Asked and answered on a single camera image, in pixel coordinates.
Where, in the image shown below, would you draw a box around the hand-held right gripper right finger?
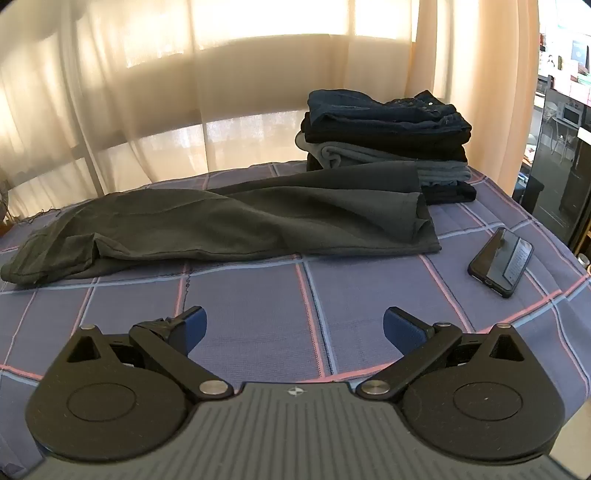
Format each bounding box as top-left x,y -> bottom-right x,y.
355,305 -> 527,400

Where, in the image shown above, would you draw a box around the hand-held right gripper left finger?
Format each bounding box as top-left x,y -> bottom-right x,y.
65,305 -> 234,400

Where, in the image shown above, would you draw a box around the dark grey pants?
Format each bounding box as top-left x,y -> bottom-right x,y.
0,165 -> 441,289

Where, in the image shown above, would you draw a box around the folded dark navy pants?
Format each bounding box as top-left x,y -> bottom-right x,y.
307,156 -> 477,206

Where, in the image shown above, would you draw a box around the folded grey-blue pants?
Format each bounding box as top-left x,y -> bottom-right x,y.
295,133 -> 472,184

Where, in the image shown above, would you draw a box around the folded black pants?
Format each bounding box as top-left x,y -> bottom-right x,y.
300,115 -> 470,162

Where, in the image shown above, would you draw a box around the blue checked blanket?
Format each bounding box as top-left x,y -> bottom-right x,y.
0,161 -> 591,480

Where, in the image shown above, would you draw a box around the black smartphone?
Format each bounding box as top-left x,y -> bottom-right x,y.
468,227 -> 535,299

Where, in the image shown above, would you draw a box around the dark glossy cabinet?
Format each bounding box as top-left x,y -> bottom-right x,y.
516,88 -> 591,256

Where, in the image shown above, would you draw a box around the folded navy jeans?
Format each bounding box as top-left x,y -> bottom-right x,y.
307,89 -> 472,136

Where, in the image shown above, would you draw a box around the sheer cream curtain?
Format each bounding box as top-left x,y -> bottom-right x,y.
0,0 -> 419,220

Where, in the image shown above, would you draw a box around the beige thick curtain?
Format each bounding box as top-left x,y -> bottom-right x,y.
406,0 -> 541,199

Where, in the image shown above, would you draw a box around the shelf with boxes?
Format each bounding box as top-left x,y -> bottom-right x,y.
538,18 -> 591,108

